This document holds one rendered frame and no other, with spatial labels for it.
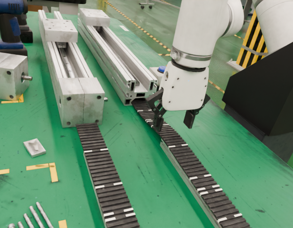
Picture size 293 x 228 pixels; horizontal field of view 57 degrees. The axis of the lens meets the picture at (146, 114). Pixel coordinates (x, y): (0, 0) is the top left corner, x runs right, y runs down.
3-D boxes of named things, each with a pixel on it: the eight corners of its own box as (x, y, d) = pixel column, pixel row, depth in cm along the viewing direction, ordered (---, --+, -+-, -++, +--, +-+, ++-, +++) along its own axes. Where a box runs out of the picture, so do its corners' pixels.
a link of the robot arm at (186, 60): (182, 55, 50) (179, 70, 52) (220, 56, 54) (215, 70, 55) (163, 41, 57) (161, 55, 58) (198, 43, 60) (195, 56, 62)
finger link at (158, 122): (153, 108, 58) (148, 134, 61) (167, 107, 59) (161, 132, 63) (148, 101, 60) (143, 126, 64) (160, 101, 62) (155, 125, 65)
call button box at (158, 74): (175, 91, 96) (178, 75, 93) (150, 92, 92) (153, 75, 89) (165, 81, 102) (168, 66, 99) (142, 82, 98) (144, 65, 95)
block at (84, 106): (110, 124, 72) (114, 92, 67) (62, 128, 67) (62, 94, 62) (102, 106, 78) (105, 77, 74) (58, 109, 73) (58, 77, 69)
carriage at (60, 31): (77, 49, 99) (77, 31, 96) (45, 49, 95) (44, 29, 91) (70, 36, 111) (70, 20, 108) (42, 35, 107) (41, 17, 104)
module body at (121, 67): (153, 104, 85) (158, 79, 81) (123, 105, 81) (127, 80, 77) (96, 30, 146) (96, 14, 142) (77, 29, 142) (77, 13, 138)
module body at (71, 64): (94, 107, 77) (96, 80, 73) (58, 109, 73) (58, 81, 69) (59, 28, 139) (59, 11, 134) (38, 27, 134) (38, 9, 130)
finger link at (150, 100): (148, 90, 56) (147, 112, 59) (180, 84, 58) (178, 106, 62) (145, 87, 57) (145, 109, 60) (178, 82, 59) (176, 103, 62)
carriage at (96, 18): (109, 32, 126) (110, 17, 122) (85, 31, 121) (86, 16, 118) (100, 23, 138) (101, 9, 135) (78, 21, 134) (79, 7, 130)
